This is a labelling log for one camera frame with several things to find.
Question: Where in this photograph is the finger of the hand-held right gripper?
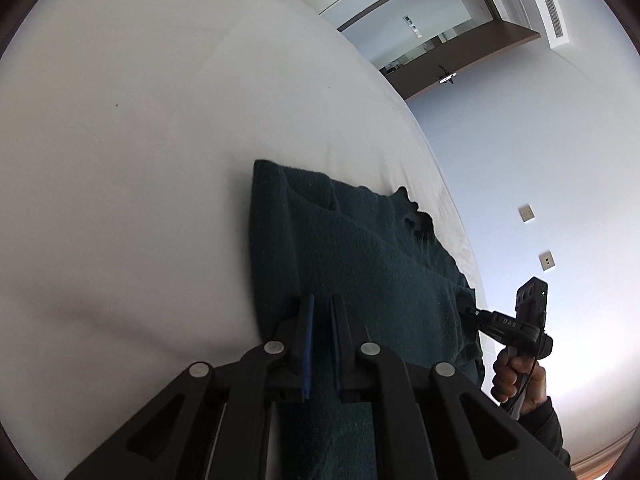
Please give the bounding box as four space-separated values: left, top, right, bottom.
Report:
460 301 496 337

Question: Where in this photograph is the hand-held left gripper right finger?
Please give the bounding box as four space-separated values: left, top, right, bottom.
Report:
331 294 577 480

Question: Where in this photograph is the person's right forearm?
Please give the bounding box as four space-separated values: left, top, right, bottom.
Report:
518 395 572 468

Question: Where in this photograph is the white air vent grille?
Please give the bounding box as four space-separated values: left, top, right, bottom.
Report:
525 0 571 50

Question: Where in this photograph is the brown wooden door frame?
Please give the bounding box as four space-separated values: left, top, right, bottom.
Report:
337 0 542 101

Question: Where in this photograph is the person's right hand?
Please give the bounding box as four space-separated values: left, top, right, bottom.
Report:
491 347 549 415

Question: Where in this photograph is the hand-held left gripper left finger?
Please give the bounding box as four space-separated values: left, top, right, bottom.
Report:
65 293 315 480

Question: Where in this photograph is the white bed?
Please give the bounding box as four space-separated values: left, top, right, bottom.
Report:
0 0 490 480

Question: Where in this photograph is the dark green knit garment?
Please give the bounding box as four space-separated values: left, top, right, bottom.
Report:
248 159 487 480

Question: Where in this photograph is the wooden baseboard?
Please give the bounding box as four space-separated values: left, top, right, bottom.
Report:
570 432 632 472

